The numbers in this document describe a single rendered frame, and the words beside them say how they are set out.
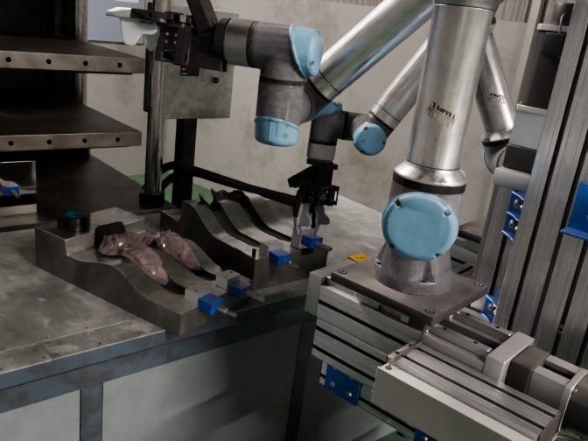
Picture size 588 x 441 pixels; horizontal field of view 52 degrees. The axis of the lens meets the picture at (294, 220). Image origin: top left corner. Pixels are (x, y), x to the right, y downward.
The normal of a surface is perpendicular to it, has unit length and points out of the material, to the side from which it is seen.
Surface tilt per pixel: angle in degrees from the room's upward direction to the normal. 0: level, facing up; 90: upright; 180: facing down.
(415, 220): 98
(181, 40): 82
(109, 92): 90
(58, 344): 0
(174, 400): 90
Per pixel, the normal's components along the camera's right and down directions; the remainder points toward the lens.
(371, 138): -0.01, 0.32
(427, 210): -0.29, 0.40
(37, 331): 0.12, -0.94
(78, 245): 0.84, 0.11
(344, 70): -0.04, 0.54
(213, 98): 0.64, 0.32
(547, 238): -0.67, 0.16
